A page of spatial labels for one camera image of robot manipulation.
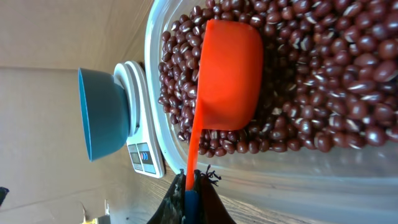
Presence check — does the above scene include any red beans pile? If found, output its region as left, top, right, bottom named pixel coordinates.
left=158, top=0, right=397, bottom=157

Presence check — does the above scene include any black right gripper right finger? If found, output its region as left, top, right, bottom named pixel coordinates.
left=193, top=165, right=236, bottom=224

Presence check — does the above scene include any white kitchen scale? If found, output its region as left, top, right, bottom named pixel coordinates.
left=113, top=61, right=165, bottom=179

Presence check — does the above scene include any blue bowl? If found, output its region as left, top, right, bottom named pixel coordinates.
left=78, top=68, right=130, bottom=162

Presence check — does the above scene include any red scoop blue handle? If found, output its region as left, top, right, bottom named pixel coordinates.
left=184, top=19, right=264, bottom=223

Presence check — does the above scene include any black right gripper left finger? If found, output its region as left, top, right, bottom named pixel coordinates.
left=147, top=169, right=186, bottom=224

